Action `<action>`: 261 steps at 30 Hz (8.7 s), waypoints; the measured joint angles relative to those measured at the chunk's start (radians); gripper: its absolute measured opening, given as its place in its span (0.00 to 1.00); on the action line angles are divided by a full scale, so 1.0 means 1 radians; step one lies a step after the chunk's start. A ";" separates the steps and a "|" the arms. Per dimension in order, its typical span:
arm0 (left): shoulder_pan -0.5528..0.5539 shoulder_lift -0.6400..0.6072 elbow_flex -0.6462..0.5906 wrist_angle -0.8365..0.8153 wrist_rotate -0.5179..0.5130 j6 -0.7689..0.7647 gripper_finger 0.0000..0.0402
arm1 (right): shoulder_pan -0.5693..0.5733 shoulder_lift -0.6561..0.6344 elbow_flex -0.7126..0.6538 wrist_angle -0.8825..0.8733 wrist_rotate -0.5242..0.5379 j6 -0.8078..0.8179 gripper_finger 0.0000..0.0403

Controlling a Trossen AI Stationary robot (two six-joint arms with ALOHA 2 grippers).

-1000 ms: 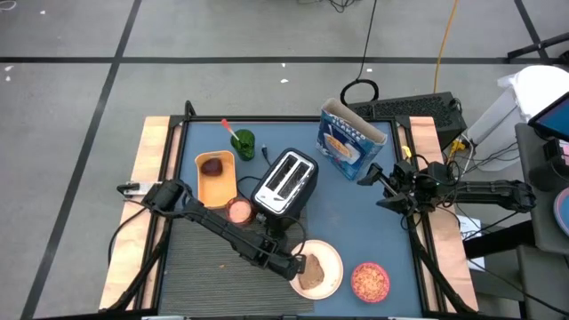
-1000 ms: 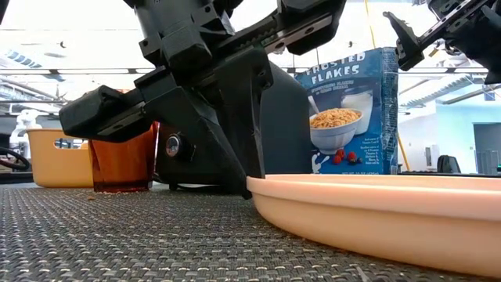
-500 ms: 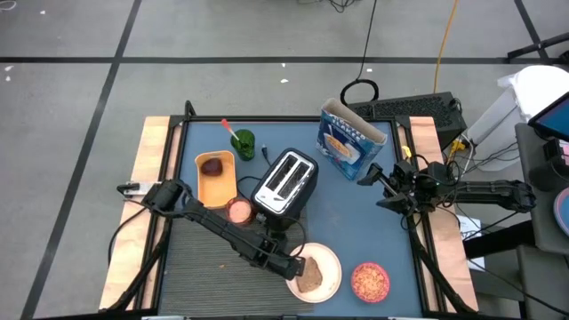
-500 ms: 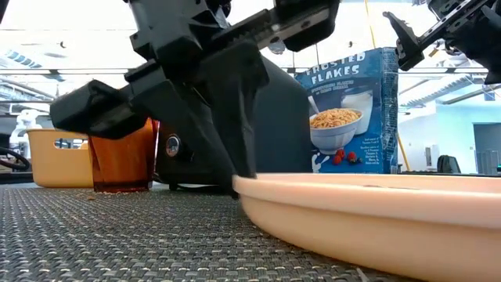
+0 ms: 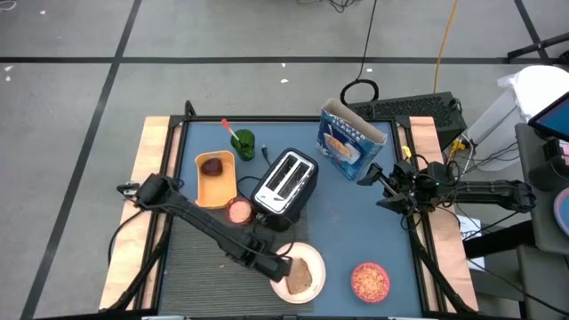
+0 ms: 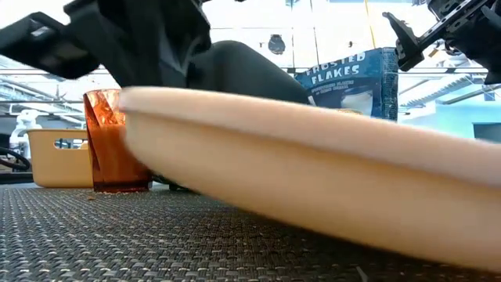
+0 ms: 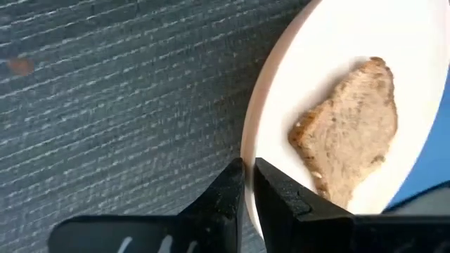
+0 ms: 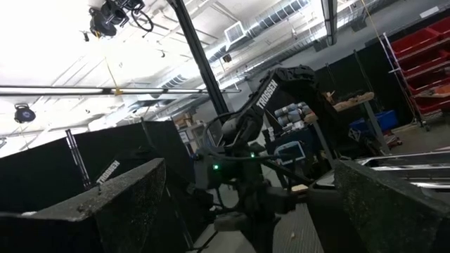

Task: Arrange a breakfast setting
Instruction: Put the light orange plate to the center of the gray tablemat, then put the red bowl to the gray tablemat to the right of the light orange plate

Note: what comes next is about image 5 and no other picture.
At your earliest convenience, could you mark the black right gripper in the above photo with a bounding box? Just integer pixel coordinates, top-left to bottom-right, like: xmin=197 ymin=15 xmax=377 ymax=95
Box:
xmin=357 ymin=160 xmax=423 ymax=215

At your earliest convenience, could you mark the black stand bar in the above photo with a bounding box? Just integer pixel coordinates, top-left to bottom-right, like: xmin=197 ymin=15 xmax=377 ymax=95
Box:
xmin=507 ymin=31 xmax=569 ymax=61

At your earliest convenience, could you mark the grey woven placemat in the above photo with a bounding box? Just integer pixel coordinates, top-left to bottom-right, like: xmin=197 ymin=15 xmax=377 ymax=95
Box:
xmin=158 ymin=207 xmax=315 ymax=317

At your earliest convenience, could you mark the cream round plate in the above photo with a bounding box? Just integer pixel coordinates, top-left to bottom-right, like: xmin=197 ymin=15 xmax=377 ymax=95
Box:
xmin=269 ymin=242 xmax=327 ymax=305

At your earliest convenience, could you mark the red patterned bowl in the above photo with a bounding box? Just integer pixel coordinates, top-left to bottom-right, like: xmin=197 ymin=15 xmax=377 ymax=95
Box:
xmin=350 ymin=261 xmax=391 ymax=304

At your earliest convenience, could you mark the pink and blue disc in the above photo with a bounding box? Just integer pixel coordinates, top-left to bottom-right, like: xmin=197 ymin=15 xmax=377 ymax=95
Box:
xmin=553 ymin=186 xmax=569 ymax=236

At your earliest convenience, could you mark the black tablet blue screen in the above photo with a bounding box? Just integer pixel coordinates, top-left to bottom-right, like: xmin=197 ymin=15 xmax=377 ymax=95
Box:
xmin=527 ymin=92 xmax=569 ymax=143

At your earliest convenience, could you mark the white paper sheet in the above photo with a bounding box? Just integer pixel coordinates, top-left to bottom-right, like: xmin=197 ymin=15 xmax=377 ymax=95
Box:
xmin=457 ymin=215 xmax=485 ymax=272

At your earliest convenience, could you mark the blue cereal box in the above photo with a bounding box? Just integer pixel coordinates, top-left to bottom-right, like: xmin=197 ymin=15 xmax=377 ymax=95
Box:
xmin=316 ymin=97 xmax=388 ymax=181

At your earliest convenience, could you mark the black hanging cable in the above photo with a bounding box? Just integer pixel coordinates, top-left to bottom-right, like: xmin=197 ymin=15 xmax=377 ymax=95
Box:
xmin=340 ymin=0 xmax=380 ymax=108

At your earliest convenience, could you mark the white plastic bag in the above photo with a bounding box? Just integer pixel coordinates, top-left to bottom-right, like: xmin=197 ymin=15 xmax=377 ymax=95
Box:
xmin=497 ymin=65 xmax=569 ymax=124

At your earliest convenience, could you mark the yellow hanging cable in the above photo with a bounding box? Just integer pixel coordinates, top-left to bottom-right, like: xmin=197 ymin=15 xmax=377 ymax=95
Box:
xmin=433 ymin=0 xmax=460 ymax=94

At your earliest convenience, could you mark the metal spoon orange handle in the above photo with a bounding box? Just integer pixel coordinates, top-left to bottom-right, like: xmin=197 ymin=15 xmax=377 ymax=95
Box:
xmin=220 ymin=117 xmax=244 ymax=148

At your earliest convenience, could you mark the light wooden side board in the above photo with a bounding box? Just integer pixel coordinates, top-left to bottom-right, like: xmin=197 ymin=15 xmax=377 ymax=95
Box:
xmin=100 ymin=116 xmax=172 ymax=311
xmin=408 ymin=116 xmax=479 ymax=312

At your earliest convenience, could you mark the dark red plum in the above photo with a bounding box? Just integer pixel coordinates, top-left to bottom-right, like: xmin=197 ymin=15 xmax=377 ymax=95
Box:
xmin=200 ymin=157 xmax=224 ymax=177

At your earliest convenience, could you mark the black two-slot toaster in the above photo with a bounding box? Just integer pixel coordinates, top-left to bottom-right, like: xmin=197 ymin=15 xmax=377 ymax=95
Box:
xmin=251 ymin=148 xmax=320 ymax=232

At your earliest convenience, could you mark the brown toast slice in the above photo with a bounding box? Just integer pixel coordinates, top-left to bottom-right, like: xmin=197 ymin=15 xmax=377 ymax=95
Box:
xmin=284 ymin=257 xmax=313 ymax=295

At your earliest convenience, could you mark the black toaster power cord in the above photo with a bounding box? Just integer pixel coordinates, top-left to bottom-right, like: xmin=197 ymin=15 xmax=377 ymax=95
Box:
xmin=235 ymin=144 xmax=272 ymax=201

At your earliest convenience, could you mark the green glass cup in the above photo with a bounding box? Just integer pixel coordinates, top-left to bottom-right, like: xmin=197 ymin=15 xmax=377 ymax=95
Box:
xmin=229 ymin=129 xmax=257 ymax=162

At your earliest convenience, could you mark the black metal table frame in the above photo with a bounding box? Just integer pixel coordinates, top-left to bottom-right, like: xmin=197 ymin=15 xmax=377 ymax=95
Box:
xmin=100 ymin=100 xmax=479 ymax=320

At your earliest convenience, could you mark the yellow plastic bin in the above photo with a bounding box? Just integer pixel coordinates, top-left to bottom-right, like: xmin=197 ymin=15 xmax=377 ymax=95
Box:
xmin=194 ymin=149 xmax=238 ymax=210

